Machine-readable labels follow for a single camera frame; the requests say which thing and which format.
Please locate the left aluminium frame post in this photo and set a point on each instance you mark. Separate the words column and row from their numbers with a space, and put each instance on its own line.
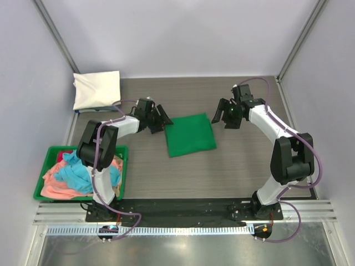
column 54, row 32

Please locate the pink t shirt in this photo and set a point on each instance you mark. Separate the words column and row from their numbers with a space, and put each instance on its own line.
column 58, row 190

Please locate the white slotted cable duct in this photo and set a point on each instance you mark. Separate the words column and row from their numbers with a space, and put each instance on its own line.
column 111, row 230

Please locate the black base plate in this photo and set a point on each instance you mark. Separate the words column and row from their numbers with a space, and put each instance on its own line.
column 197, row 212

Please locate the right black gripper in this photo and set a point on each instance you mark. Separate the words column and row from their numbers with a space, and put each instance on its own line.
column 223, row 105

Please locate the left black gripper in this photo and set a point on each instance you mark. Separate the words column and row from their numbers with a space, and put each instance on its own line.
column 162, row 118

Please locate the beige t shirt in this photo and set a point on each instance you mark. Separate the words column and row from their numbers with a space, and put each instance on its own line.
column 117, row 191

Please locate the green plastic tray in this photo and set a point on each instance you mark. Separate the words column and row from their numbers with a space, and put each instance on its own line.
column 51, row 159

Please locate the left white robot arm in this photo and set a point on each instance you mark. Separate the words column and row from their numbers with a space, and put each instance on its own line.
column 97, row 148

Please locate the magenta t shirt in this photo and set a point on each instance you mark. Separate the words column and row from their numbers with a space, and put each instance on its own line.
column 59, row 156

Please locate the aluminium frame post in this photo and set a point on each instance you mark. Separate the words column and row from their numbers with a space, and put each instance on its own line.
column 54, row 32
column 307, row 28

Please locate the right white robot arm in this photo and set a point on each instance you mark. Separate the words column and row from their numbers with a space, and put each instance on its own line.
column 292, row 158

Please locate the right aluminium frame post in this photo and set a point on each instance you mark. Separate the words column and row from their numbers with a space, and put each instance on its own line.
column 307, row 28

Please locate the green t shirt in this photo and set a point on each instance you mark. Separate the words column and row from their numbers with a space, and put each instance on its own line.
column 189, row 134

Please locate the folded white t shirt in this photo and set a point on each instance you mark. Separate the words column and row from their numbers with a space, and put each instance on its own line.
column 96, row 90

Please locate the aluminium rail profile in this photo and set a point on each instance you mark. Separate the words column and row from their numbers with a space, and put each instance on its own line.
column 71, row 213

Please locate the light blue t shirt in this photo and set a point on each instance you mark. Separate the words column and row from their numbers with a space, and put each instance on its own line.
column 76, row 176

